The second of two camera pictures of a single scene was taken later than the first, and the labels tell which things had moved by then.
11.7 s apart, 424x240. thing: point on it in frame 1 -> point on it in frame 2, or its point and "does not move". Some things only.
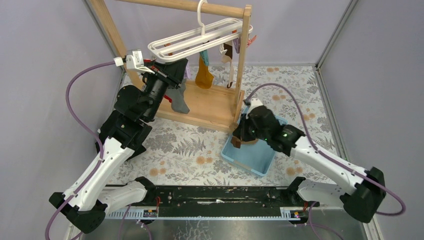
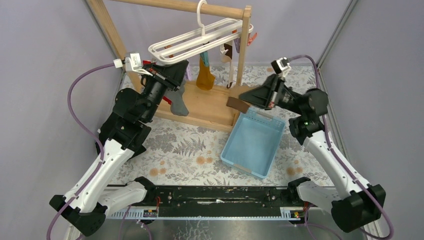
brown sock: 237,142 -> 239,104
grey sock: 176,95 does not move
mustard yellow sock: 204,78 does not move
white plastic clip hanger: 171,47 does not move
